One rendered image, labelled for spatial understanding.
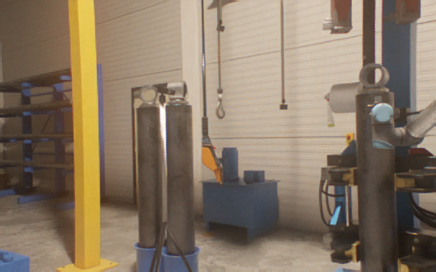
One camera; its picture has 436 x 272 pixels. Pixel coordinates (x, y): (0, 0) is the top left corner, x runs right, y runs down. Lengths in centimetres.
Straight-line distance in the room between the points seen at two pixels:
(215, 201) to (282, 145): 116
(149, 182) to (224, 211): 195
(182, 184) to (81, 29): 186
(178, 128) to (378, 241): 150
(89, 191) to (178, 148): 132
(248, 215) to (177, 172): 196
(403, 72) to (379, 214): 100
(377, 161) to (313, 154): 252
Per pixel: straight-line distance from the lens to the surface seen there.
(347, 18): 255
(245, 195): 461
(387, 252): 256
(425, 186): 241
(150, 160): 306
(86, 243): 395
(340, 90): 348
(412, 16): 265
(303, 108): 497
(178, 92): 286
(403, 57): 294
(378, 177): 246
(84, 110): 384
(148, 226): 314
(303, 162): 499
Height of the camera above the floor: 124
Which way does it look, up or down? level
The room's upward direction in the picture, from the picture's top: 1 degrees counter-clockwise
